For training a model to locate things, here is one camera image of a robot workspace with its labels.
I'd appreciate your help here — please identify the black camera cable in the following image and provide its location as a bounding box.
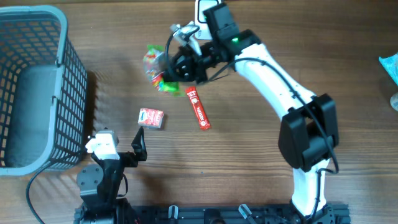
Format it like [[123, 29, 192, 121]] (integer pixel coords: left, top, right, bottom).
[[25, 149, 88, 224], [164, 25, 340, 218]]

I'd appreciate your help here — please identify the black right camera cable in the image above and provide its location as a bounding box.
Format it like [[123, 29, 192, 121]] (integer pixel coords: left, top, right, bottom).
[[164, 25, 340, 218]]

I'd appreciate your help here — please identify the grey plastic basket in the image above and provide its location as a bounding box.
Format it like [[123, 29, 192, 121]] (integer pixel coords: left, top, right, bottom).
[[1, 5, 88, 176]]

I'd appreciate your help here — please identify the red Kleenex tissue pack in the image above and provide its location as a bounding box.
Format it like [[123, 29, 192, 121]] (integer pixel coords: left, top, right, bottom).
[[137, 108, 164, 129]]

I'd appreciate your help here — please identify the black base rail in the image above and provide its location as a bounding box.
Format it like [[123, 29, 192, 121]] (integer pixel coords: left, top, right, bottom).
[[73, 203, 351, 224]]

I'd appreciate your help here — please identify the teal tissue pack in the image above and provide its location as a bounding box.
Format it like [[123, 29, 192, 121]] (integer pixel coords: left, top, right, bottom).
[[379, 54, 398, 85]]

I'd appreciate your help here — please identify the green candy bag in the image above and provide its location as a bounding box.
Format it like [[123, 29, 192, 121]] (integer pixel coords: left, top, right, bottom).
[[143, 44, 181, 96]]

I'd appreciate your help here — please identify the red coffee stick sachet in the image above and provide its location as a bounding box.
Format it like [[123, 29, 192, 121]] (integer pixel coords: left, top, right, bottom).
[[185, 86, 211, 130]]

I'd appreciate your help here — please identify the white barcode scanner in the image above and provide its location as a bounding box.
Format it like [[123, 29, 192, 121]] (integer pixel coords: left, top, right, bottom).
[[194, 0, 222, 40]]

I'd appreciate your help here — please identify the green lid jar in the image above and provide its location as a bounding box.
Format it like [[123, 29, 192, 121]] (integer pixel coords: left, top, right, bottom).
[[390, 93, 398, 111]]

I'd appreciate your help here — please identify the black left camera cable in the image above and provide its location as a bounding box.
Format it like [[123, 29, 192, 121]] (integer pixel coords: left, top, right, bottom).
[[25, 149, 88, 224]]

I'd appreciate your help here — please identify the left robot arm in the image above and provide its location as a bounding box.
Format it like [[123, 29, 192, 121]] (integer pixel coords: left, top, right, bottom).
[[73, 127, 147, 224]]

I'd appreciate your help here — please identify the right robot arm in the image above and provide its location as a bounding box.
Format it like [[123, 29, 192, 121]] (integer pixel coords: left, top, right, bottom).
[[165, 1, 339, 223]]

